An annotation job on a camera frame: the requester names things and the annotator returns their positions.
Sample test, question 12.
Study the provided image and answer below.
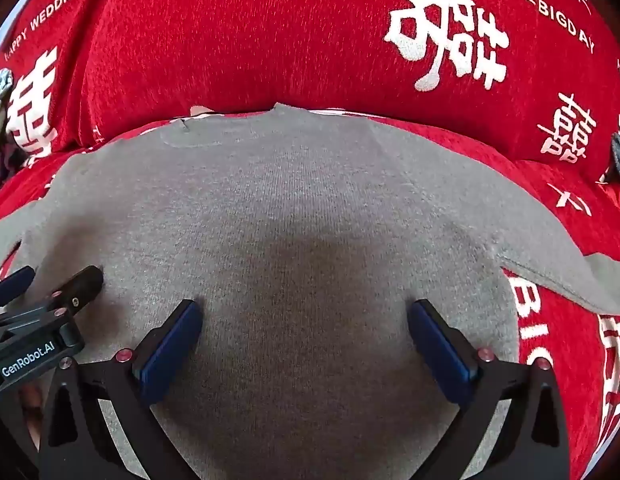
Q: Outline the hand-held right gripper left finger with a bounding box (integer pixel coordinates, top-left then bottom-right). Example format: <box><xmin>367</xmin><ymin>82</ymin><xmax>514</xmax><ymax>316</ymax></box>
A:
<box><xmin>37</xmin><ymin>299</ymin><xmax>206</xmax><ymax>480</ymax></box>

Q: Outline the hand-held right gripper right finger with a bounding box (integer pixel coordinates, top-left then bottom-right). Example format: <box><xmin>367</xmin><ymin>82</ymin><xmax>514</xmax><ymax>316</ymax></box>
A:
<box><xmin>407</xmin><ymin>299</ymin><xmax>571</xmax><ymax>480</ymax></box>

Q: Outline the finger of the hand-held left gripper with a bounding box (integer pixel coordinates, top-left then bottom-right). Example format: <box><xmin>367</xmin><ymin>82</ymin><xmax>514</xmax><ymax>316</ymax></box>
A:
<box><xmin>50</xmin><ymin>266</ymin><xmax>105</xmax><ymax>311</ymax></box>
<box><xmin>0</xmin><ymin>266</ymin><xmax>37</xmax><ymax>314</ymax></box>

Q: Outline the grey knit sweater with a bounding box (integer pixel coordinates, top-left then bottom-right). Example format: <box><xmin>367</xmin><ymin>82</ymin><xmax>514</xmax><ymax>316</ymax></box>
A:
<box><xmin>0</xmin><ymin>102</ymin><xmax>620</xmax><ymax>480</ymax></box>

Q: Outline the person's left hand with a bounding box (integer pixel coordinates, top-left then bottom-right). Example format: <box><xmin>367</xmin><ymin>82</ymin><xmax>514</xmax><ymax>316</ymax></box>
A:
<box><xmin>17</xmin><ymin>385</ymin><xmax>44</xmax><ymax>451</ymax></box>

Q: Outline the red printed sofa cover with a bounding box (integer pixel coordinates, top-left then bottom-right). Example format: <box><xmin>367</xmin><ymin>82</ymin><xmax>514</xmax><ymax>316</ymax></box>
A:
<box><xmin>0</xmin><ymin>0</ymin><xmax>620</xmax><ymax>480</ymax></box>

